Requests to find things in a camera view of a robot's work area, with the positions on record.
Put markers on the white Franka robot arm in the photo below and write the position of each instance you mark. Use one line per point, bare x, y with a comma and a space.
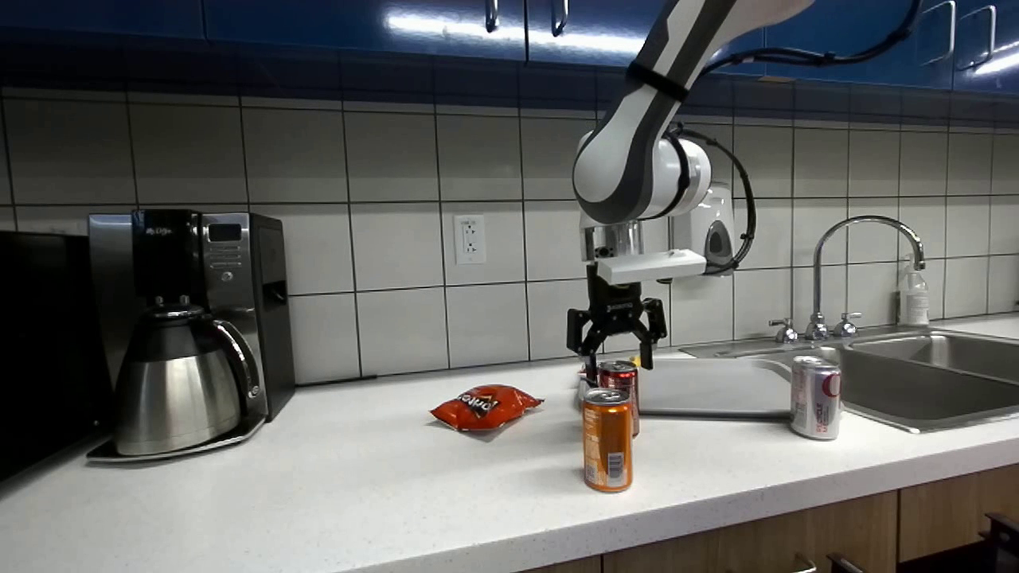
638, 137

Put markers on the red soda can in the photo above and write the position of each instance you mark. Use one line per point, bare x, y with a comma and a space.
621, 376

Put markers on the steel coffee carafe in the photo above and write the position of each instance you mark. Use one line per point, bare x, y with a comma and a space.
177, 386

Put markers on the black trash bin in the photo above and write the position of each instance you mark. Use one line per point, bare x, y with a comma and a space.
1006, 546

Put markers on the black steel coffee maker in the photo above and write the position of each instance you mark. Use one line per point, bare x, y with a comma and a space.
228, 275

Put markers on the clear soap pump bottle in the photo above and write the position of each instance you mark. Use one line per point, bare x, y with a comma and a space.
911, 304

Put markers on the steel gooseneck faucet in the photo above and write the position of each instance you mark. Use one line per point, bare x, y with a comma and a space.
861, 220

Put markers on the orange soda can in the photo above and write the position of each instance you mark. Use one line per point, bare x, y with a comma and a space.
608, 446

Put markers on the silver soda can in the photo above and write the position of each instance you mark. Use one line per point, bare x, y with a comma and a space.
817, 401

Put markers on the stainless steel sink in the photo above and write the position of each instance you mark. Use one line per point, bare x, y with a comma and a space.
926, 376

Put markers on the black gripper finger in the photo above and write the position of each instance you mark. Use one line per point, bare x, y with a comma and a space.
582, 336
652, 322

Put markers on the red Doritos chip bag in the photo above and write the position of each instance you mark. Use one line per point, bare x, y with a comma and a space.
486, 405

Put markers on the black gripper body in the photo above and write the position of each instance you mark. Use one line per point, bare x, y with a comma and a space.
616, 302

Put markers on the wooden lower cabinets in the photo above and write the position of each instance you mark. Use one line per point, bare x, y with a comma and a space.
742, 542

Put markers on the black microwave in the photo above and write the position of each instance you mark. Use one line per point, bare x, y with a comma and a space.
48, 351

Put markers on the blue upper cabinets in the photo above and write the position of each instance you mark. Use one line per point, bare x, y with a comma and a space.
265, 32

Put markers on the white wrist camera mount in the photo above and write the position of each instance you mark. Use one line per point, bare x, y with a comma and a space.
655, 265

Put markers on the white wall outlet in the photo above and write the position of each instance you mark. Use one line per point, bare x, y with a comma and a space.
470, 239

